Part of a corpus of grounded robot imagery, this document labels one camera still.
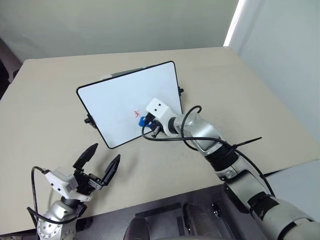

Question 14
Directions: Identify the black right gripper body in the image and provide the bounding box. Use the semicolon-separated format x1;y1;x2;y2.
149;115;168;139

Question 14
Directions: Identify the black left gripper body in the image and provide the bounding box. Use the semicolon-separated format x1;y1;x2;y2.
72;168;106;196

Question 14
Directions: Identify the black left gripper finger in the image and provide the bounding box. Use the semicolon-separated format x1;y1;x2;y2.
72;142;99;171
99;153;122;187

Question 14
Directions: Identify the blue whiteboard eraser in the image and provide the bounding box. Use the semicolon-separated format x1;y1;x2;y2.
137;115;154;129

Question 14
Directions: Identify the grey whiteboard stand bar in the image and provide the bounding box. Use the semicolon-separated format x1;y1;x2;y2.
111;66;147;77

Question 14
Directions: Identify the black zip tie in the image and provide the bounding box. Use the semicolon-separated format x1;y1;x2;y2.
229;136;263;152

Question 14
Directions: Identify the dark furniture at room edge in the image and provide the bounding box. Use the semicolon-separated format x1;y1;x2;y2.
0;36;23;101

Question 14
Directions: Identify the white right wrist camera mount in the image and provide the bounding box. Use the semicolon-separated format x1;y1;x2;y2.
145;97;180;137

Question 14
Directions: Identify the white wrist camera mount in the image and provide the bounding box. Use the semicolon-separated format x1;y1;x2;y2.
44;168;92;202
145;97;180;137

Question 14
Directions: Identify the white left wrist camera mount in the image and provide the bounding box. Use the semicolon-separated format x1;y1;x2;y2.
44;168;92;202

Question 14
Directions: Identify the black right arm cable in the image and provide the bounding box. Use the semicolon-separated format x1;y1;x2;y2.
141;104;276;198

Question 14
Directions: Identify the white board with black frame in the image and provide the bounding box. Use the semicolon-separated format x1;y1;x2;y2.
76;60;185;150

